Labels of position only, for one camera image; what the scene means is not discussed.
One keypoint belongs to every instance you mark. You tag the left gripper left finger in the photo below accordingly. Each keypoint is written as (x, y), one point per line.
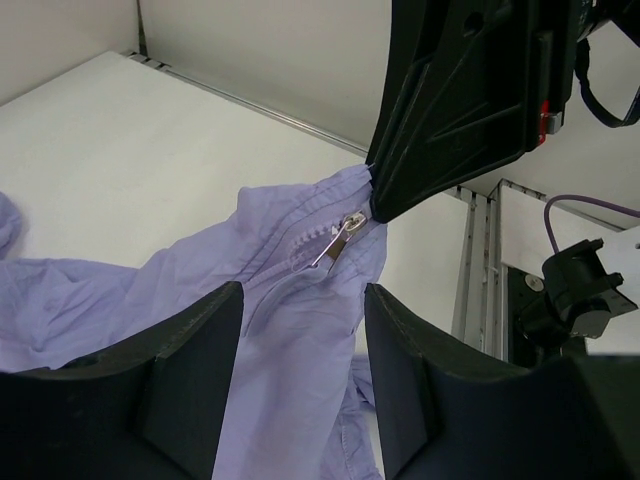
(148, 407)

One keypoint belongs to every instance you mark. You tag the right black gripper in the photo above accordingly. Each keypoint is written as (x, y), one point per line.
(469, 86)

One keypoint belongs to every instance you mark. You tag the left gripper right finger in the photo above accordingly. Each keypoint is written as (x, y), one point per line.
(448, 411)

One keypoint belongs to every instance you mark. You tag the lavender zip-up jacket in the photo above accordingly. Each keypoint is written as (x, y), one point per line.
(293, 407)

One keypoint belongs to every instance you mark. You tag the silver zipper slider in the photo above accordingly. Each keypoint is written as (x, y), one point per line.
(349, 227)

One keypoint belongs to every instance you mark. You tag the front aluminium rail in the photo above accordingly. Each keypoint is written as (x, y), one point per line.
(481, 309)

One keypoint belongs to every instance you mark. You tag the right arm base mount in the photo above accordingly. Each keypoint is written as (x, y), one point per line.
(533, 334)

